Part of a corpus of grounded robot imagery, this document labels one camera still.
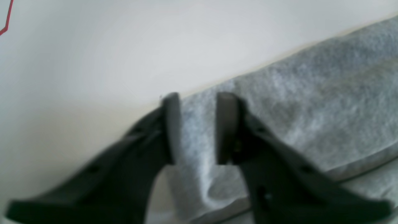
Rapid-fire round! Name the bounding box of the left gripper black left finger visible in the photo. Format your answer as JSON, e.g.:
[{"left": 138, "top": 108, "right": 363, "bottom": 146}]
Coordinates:
[{"left": 5, "top": 93, "right": 181, "bottom": 224}]

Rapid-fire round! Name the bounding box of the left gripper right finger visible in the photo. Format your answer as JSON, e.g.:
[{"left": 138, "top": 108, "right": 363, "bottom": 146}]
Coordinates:
[{"left": 216, "top": 92, "right": 392, "bottom": 224}]

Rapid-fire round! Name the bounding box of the grey T-shirt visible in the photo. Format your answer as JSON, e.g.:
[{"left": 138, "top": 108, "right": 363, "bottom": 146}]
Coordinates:
[{"left": 146, "top": 16, "right": 398, "bottom": 224}]

